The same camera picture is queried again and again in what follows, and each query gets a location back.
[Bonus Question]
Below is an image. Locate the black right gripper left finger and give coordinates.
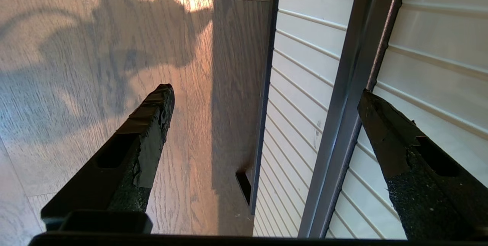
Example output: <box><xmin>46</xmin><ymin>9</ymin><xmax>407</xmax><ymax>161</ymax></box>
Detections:
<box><xmin>41</xmin><ymin>84</ymin><xmax>175</xmax><ymax>220</ymax></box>

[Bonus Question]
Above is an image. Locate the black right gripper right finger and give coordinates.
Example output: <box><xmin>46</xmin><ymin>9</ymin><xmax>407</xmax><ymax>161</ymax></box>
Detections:
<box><xmin>358</xmin><ymin>90</ymin><xmax>488</xmax><ymax>241</ymax></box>

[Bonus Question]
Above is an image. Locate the white cabinet drawer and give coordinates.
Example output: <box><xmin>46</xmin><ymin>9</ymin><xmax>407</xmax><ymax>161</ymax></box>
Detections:
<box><xmin>297</xmin><ymin>0</ymin><xmax>488</xmax><ymax>239</ymax></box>

